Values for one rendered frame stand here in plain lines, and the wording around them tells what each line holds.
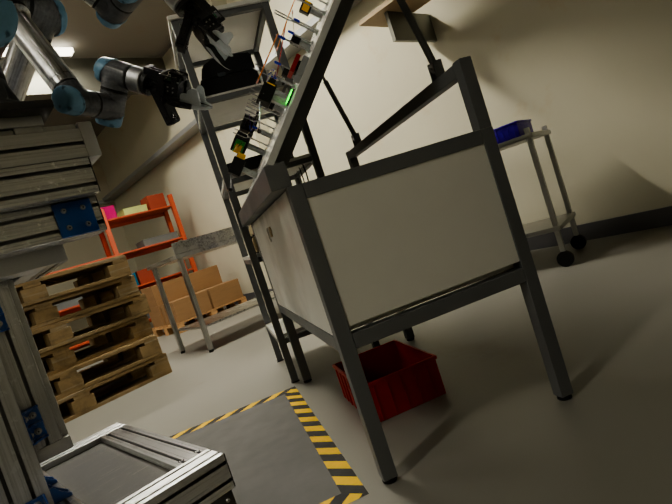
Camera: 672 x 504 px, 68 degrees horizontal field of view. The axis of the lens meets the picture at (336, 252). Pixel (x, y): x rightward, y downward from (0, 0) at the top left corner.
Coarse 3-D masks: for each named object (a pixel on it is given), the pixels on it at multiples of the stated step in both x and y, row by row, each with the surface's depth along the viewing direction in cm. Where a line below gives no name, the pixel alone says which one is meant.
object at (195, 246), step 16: (192, 240) 410; (208, 240) 419; (224, 240) 428; (176, 256) 398; (192, 256) 457; (160, 288) 446; (192, 288) 406; (192, 304) 407; (240, 304) 488; (256, 304) 444; (208, 320) 439; (176, 336) 449; (208, 336) 407
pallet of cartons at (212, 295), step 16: (208, 272) 691; (144, 288) 644; (176, 288) 653; (208, 288) 662; (224, 288) 663; (240, 288) 682; (160, 304) 635; (176, 304) 611; (208, 304) 642; (224, 304) 657; (160, 320) 636; (176, 320) 612; (192, 320) 688
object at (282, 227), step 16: (272, 208) 157; (288, 208) 131; (272, 224) 169; (288, 224) 139; (288, 240) 148; (288, 256) 158; (304, 256) 132; (288, 272) 170; (304, 272) 140; (304, 288) 149; (304, 304) 159; (320, 304) 132; (320, 320) 140
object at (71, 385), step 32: (32, 288) 324; (96, 288) 352; (128, 288) 368; (32, 320) 326; (64, 320) 334; (96, 320) 420; (128, 320) 364; (64, 352) 332; (96, 352) 353; (128, 352) 393; (160, 352) 373; (64, 384) 326; (96, 384) 339
